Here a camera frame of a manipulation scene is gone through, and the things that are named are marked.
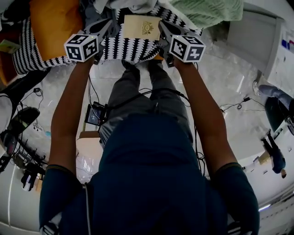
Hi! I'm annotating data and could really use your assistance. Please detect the person's black left shoe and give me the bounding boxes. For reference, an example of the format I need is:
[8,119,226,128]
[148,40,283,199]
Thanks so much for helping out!
[121,60,140,72]

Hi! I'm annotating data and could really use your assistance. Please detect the person's black right shoe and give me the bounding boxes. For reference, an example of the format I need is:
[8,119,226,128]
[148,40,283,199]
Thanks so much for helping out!
[148,60,164,71]

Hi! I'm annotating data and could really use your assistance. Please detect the black waist device with screen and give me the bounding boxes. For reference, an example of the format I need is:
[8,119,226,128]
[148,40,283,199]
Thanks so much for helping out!
[84,102,109,127]

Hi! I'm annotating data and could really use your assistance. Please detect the orange cushion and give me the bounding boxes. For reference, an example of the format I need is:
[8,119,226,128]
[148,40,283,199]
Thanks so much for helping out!
[29,0,85,61]

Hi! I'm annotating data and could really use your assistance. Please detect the person in teal shirt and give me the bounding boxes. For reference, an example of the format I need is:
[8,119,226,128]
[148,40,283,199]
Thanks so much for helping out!
[39,113,260,235]

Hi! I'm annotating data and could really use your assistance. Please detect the person's black shoe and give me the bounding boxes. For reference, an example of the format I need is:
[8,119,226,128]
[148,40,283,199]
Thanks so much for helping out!
[121,60,140,72]
[148,60,164,71]

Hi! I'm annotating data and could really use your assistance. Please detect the person's right forearm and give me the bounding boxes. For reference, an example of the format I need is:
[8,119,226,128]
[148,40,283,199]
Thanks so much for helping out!
[173,61,242,177]

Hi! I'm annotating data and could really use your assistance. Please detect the gold hardcover book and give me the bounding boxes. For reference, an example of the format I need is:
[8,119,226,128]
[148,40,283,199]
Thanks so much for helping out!
[120,15,161,40]

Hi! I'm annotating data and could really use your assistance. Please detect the white cabinet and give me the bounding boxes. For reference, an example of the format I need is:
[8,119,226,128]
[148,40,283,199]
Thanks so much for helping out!
[226,2,294,97]

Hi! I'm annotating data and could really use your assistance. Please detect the person's left forearm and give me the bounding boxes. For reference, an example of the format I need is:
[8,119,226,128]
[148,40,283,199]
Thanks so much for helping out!
[47,57,95,175]

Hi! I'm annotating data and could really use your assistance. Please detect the person's grey trousers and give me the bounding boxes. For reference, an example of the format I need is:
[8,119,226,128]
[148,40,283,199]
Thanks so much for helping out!
[100,61,194,148]

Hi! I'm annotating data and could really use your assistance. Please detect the orange sofa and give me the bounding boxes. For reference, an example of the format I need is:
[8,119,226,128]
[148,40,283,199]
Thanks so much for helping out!
[0,0,244,87]

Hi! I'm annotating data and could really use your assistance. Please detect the small pale green book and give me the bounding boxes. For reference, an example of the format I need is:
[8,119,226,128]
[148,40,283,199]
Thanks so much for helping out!
[0,39,20,54]

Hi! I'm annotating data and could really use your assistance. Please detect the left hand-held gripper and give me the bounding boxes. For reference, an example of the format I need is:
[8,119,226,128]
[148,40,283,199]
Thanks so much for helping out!
[63,19,116,65]

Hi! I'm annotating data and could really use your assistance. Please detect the black waist cable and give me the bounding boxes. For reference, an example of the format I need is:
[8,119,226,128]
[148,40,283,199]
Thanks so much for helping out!
[88,75,192,109]

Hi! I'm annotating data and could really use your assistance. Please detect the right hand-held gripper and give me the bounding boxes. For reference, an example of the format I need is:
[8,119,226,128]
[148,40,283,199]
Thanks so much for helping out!
[158,21,206,68]

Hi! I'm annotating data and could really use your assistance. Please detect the cardboard box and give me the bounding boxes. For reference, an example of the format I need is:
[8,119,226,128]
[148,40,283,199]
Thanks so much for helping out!
[258,152,271,166]

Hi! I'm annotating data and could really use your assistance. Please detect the pale green knitted blanket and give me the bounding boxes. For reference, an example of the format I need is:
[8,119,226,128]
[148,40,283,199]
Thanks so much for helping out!
[168,0,244,29]

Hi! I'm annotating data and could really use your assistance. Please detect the black and white striped blanket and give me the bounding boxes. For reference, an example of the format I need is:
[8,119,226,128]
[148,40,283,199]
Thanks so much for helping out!
[11,6,204,75]

